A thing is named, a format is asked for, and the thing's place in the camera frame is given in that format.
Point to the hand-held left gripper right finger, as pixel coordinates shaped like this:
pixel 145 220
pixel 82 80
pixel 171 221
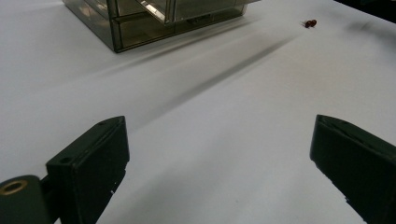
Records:
pixel 358 165

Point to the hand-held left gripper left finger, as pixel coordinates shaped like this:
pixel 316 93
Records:
pixel 88 168

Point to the smoky clear plastic drawer cabinet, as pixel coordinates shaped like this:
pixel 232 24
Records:
pixel 137 29

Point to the small red electronic component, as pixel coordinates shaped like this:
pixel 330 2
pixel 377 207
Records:
pixel 310 23

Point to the clear plastic drawer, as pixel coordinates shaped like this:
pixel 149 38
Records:
pixel 162 9

